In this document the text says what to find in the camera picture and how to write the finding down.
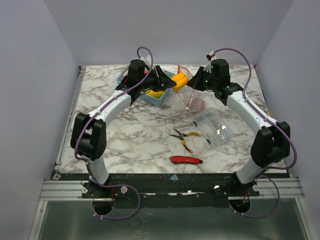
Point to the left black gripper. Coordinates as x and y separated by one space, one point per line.
162 81

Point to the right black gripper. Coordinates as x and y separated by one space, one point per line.
200 80

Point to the yellow toy bell pepper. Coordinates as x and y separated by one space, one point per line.
180 79

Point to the clear orange-zip bag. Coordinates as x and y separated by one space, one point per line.
186 94

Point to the purple toy onion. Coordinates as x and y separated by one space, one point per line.
197 105

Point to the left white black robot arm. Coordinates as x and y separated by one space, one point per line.
89 133

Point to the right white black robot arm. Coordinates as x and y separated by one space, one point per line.
271 143

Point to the yellow toy lemon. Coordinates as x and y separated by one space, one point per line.
155 94

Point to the light blue plastic basket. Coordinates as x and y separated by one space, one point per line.
143 96

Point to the clear plastic screw box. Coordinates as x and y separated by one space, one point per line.
212 127

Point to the red utility knife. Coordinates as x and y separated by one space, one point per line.
177 159

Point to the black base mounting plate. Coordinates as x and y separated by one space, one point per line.
128 197

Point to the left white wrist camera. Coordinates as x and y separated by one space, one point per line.
147 60

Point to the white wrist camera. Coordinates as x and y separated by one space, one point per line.
210 57
147 60

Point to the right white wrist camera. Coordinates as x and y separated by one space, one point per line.
210 57

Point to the yellow handled pliers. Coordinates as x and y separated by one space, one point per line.
182 136

